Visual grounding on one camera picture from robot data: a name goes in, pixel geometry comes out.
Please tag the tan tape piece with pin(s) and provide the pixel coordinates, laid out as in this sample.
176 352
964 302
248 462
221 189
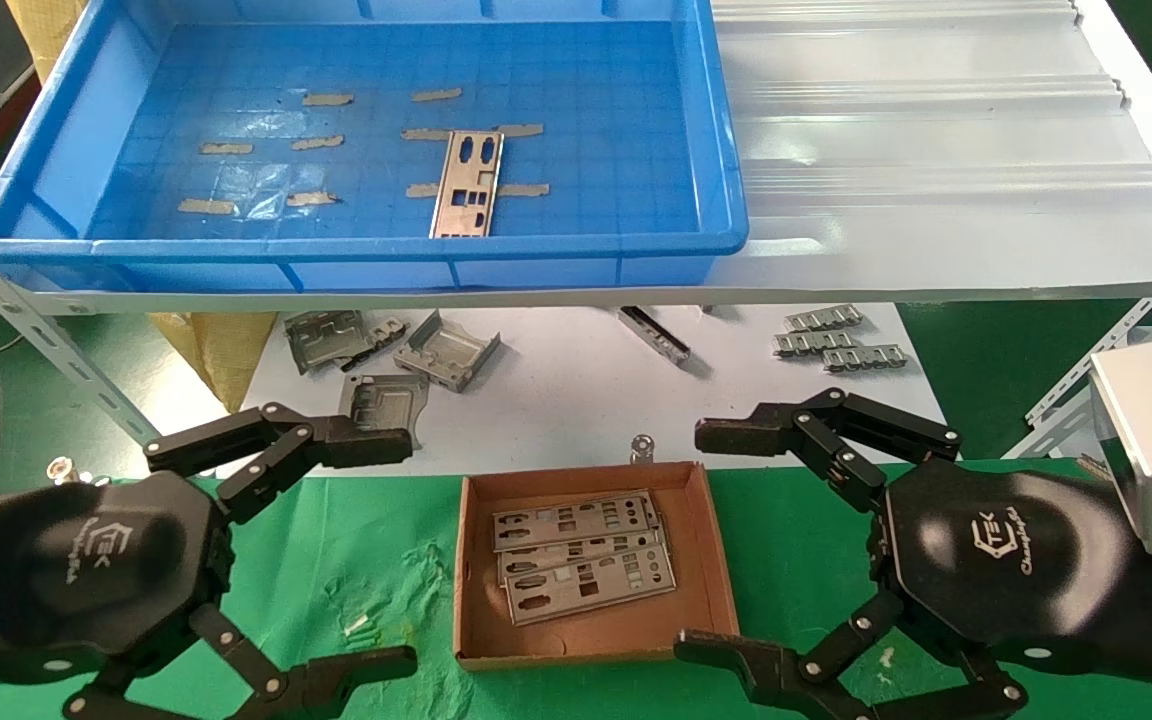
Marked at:
524 189
317 142
312 198
520 130
436 95
206 206
328 99
226 148
423 189
424 133

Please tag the green table cloth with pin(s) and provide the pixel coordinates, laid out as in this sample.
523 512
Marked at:
356 560

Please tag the slotted metal rack upright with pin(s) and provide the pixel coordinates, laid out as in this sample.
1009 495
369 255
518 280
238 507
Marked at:
36 325

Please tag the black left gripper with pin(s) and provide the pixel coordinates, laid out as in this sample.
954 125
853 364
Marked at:
86 570

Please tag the small white tape scrap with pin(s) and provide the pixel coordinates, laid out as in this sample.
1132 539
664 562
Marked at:
357 625

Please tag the grey stamped metal plate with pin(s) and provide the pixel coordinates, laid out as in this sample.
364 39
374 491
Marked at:
381 400

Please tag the white flat shelf board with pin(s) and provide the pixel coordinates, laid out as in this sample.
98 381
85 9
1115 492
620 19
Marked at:
556 400

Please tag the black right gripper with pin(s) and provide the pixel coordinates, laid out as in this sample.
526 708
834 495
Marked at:
996 560

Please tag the grey metal tray part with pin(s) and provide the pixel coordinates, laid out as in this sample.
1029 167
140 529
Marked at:
446 352

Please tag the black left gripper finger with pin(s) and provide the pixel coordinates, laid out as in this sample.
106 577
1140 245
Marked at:
356 445

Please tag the silver binder clip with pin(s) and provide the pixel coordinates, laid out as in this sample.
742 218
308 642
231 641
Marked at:
63 468
643 447

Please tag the yellow woven sack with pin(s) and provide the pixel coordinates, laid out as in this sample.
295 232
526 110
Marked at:
46 30
221 350

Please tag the silver IO shield plate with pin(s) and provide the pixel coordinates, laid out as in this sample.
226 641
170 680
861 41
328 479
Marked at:
626 588
536 520
626 548

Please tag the slotted metal rack brace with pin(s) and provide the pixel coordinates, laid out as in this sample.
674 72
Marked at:
1076 385

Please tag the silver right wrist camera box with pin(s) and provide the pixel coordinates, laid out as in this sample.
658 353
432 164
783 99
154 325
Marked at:
1151 440

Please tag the blue plastic tray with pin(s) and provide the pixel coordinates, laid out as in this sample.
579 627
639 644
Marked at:
586 80

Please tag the grey metal connector strip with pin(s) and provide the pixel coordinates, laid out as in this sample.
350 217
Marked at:
866 357
816 342
823 318

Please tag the small grey metal bracket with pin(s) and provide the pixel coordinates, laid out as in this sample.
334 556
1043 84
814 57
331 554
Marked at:
386 328

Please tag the slim grey metal bracket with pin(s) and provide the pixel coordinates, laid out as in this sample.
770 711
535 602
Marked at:
654 333

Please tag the white corrugated shelf panel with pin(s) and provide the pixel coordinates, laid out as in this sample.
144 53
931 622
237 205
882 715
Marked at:
936 150

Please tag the grey folded metal bracket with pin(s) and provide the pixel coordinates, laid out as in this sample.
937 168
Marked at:
324 340

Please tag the brown cardboard box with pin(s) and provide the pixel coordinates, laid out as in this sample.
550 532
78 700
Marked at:
586 640

